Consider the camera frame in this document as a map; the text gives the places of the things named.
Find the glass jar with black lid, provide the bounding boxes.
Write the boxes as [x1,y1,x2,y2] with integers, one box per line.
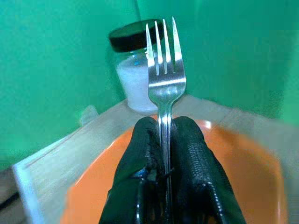
[108,19,165,112]

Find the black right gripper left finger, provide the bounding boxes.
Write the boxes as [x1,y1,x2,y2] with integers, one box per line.
[98,117,165,224]

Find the black cable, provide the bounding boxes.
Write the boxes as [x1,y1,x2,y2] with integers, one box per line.
[0,192,20,209]

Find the silver metal fork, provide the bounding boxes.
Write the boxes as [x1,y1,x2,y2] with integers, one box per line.
[145,16,187,224]

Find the orange plate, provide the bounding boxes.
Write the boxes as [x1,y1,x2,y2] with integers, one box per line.
[59,119,288,224]

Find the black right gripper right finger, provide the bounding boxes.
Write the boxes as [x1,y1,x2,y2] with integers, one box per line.
[168,116,247,224]

